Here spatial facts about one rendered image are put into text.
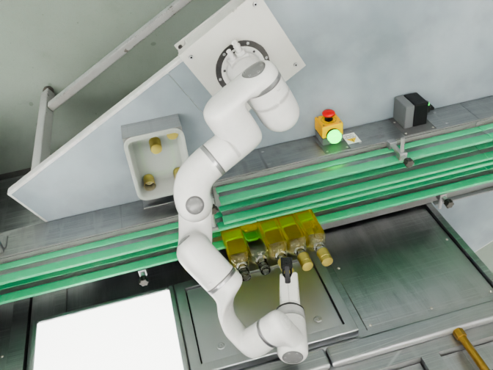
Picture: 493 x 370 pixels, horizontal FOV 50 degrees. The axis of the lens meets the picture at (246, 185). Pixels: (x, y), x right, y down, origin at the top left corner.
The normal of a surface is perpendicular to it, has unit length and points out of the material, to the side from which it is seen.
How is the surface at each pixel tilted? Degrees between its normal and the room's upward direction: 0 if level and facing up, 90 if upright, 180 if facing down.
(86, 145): 0
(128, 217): 90
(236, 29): 4
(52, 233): 90
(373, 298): 91
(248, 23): 4
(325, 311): 90
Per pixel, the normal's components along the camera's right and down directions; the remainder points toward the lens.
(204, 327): -0.10, -0.79
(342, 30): 0.25, 0.56
